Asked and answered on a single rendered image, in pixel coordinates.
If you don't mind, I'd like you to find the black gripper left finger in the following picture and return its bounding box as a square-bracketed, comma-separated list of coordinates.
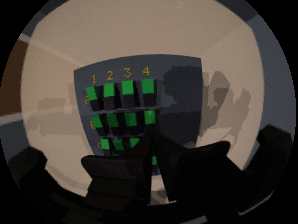
[81, 128, 153, 204]

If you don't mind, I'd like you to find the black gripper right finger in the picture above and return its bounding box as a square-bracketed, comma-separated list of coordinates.
[152, 128, 230, 202]

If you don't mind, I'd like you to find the dark grey switch panel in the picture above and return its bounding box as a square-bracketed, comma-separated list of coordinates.
[73, 53, 204, 156]

